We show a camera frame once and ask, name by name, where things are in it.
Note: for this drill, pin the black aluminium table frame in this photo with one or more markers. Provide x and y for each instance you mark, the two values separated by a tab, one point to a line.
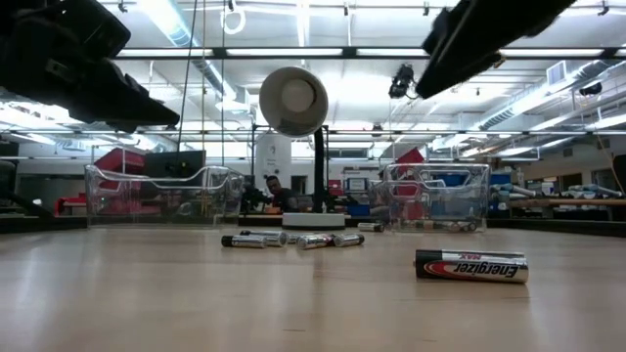
39	224

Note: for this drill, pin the person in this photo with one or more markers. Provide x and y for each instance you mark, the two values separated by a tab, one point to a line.
276	188

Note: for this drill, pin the red storage bin stack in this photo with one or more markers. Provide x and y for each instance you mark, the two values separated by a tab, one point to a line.
411	156
120	161

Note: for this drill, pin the black overhead camera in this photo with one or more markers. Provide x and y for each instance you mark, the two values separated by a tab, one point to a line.
402	80

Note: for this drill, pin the black ceiling device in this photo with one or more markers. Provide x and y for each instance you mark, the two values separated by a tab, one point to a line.
591	89

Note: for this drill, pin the silver air duct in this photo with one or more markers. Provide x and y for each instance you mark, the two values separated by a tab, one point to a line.
210	73

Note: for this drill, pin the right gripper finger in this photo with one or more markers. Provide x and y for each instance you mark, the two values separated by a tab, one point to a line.
455	78

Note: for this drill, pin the black flat screen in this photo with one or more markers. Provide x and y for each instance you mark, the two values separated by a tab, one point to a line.
176	163

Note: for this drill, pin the white ceiling vent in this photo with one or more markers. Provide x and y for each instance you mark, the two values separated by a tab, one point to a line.
557	73

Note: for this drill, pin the white desk lamp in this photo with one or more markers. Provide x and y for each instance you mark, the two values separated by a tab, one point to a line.
293	98

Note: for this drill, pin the black overhead crossbar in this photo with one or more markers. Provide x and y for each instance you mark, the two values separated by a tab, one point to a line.
349	52

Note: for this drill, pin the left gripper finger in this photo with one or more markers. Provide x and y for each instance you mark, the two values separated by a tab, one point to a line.
137	115

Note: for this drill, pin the small black robot arm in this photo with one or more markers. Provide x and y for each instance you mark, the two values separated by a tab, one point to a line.
252	198

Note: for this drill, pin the clear plastic bin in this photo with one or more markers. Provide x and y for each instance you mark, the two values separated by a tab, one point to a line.
147	205
440	195

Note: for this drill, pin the white cylinder tank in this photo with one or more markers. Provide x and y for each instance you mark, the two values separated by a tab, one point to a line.
273	161

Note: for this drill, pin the wooden workbench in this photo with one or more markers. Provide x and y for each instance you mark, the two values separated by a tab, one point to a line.
562	201

